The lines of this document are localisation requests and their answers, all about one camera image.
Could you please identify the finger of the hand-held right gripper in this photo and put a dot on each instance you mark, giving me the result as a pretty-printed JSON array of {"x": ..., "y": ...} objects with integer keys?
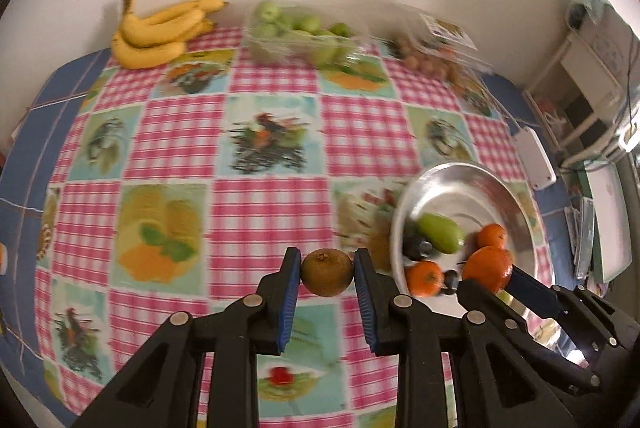
[
  {"x": 487, "y": 298},
  {"x": 537, "y": 295}
]

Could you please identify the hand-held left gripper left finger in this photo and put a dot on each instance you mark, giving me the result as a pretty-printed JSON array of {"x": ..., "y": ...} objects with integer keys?
[{"x": 289, "y": 303}]

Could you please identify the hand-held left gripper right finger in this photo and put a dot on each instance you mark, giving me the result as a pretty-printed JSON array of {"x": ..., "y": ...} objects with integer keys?
[{"x": 367, "y": 303}]

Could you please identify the small orange tangerine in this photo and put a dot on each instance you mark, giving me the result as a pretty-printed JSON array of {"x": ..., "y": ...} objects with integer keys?
[{"x": 485, "y": 268}]

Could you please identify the dark purple plum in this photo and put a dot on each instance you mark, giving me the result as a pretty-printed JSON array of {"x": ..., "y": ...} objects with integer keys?
[
  {"x": 451, "y": 280},
  {"x": 414, "y": 247}
]

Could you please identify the small brown kiwi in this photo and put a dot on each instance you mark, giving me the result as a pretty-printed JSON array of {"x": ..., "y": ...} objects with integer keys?
[{"x": 326, "y": 275}]

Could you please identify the medium orange tangerine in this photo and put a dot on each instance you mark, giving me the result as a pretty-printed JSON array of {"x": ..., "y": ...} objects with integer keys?
[{"x": 491, "y": 236}]

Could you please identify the large orange tangerine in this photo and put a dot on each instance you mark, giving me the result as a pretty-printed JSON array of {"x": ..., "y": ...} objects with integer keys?
[{"x": 425, "y": 279}]

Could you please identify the large green guava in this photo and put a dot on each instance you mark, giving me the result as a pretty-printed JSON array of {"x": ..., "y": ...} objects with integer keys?
[{"x": 440, "y": 233}]

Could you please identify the round steel plate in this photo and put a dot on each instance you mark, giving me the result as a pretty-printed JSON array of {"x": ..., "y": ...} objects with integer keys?
[{"x": 460, "y": 188}]

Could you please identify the pink checkered printed tablecloth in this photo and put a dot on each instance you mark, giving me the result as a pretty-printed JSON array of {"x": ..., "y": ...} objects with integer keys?
[{"x": 265, "y": 208}]

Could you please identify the white and green flat box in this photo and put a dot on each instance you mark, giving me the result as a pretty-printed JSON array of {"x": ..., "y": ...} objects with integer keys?
[{"x": 607, "y": 208}]

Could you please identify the white power strip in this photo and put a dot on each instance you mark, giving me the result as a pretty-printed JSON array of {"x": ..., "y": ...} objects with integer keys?
[{"x": 535, "y": 157}]

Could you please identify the pack of green apples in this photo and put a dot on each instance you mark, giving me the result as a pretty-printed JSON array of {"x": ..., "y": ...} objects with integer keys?
[{"x": 280, "y": 42}]

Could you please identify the white patterned storage box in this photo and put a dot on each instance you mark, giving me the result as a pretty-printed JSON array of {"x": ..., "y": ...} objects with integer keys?
[{"x": 610, "y": 42}]

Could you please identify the yellow banana bunch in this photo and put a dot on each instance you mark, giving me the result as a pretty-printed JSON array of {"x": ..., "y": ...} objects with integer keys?
[{"x": 145, "y": 55}]

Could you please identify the teal cloth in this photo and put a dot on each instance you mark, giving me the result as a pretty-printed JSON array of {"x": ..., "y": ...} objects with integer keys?
[{"x": 590, "y": 2}]

